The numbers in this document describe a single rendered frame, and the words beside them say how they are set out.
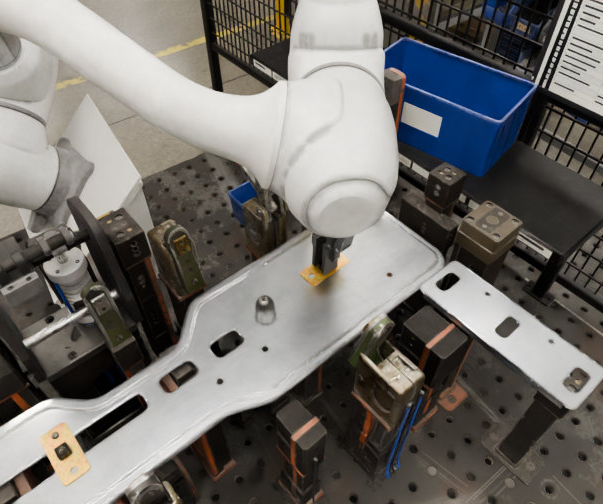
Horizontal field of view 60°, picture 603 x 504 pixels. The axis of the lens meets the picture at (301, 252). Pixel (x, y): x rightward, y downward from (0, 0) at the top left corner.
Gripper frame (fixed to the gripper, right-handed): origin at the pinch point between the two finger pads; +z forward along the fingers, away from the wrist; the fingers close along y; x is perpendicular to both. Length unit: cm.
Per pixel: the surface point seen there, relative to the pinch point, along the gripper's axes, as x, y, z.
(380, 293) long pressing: 4.7, 8.8, 6.4
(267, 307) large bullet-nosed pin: -13.0, 1.2, 2.3
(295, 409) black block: -18.9, 14.9, 7.4
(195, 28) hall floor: 134, -278, 107
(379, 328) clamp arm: -6.6, 17.8, -5.0
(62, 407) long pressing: -44.2, -6.2, 6.0
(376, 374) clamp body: -8.3, 20.0, 2.6
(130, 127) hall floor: 44, -203, 107
